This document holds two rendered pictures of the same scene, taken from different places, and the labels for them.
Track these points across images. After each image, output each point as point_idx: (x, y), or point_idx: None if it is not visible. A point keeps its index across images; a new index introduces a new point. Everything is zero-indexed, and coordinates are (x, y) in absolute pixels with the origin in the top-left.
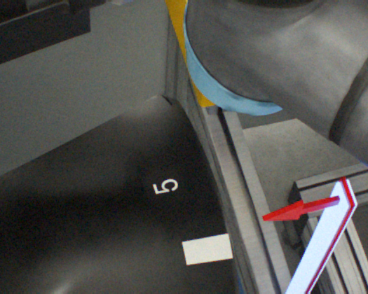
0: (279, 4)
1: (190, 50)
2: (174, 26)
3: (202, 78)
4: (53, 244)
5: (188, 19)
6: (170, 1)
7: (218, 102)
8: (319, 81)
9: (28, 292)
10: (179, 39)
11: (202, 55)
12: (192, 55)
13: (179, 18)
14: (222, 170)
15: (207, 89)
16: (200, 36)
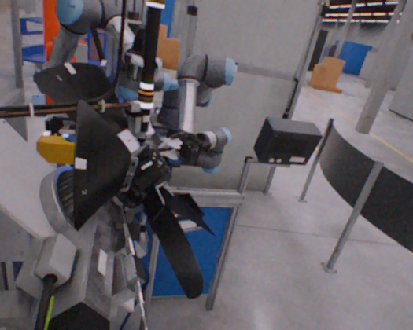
0: None
1: (130, 89)
2: (51, 161)
3: (132, 94)
4: (136, 138)
5: (127, 85)
6: (46, 155)
7: (134, 97)
8: None
9: (145, 142)
10: (57, 160)
11: (132, 89)
12: (130, 90)
13: (56, 153)
14: None
15: (133, 96)
16: (131, 85)
